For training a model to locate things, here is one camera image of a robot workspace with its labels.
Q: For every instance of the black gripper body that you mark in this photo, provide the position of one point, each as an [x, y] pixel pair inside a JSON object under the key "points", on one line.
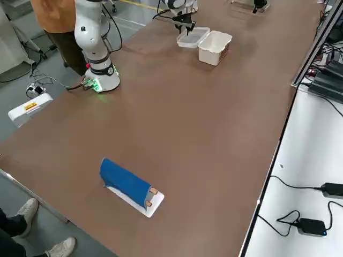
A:
{"points": [[261, 2], [183, 20]]}

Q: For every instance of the translucent plastic box lid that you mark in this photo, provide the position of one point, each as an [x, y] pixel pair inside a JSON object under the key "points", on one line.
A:
{"points": [[197, 37]]}

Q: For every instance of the white preservation box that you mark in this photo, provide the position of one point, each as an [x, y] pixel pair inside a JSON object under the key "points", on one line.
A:
{"points": [[211, 56]]}

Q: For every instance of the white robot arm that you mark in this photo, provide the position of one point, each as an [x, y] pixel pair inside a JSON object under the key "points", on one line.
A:
{"points": [[91, 32]]}

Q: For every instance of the white box yellow label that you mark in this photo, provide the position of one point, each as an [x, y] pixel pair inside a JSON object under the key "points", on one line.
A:
{"points": [[29, 107]]}

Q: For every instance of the black power supply brick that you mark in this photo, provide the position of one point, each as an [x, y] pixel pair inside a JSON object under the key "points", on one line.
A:
{"points": [[327, 85], [335, 68]]}

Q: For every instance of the person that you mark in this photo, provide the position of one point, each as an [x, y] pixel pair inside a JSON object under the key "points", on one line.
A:
{"points": [[53, 16], [10, 241]]}

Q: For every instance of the white floor power strip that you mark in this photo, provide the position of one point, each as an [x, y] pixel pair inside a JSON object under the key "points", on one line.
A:
{"points": [[37, 89]]}

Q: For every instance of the blue fabric cover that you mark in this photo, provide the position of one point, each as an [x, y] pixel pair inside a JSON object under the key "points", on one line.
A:
{"points": [[126, 184]]}

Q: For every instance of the white cart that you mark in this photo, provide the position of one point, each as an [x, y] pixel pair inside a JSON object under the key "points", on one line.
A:
{"points": [[10, 40]]}

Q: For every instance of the black power adapter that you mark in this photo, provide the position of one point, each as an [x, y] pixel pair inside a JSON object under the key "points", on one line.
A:
{"points": [[333, 190], [312, 227]]}

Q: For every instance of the aluminium frame post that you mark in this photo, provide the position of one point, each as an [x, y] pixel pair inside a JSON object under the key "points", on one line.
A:
{"points": [[313, 45]]}

